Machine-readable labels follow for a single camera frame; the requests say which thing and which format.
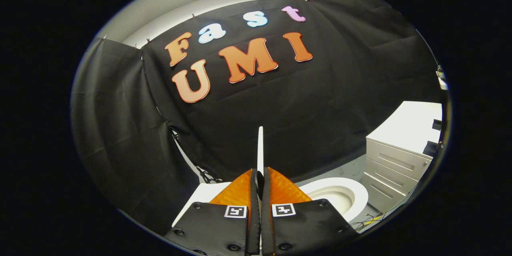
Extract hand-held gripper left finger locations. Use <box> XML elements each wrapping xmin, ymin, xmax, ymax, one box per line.
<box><xmin>164</xmin><ymin>168</ymin><xmax>261</xmax><ymax>256</ymax></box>

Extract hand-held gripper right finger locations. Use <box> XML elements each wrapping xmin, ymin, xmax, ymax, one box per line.
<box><xmin>262</xmin><ymin>167</ymin><xmax>358</xmax><ymax>256</ymax></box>

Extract white toilet lid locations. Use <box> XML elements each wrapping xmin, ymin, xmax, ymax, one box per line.
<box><xmin>256</xmin><ymin>126</ymin><xmax>265</xmax><ymax>200</ymax></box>

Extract white toilet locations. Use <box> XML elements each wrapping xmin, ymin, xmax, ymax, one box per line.
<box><xmin>172</xmin><ymin>177</ymin><xmax>368</xmax><ymax>228</ymax></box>

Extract black backdrop cloth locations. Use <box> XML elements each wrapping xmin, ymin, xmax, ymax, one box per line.
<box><xmin>71</xmin><ymin>0</ymin><xmax>444</xmax><ymax>236</ymax></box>

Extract white drawer cabinet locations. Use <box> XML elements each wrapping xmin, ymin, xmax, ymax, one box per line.
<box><xmin>362</xmin><ymin>101</ymin><xmax>443</xmax><ymax>214</ymax></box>

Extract tangle of black cables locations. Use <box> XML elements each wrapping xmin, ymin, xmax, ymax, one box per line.
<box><xmin>351</xmin><ymin>213</ymin><xmax>387</xmax><ymax>233</ymax></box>

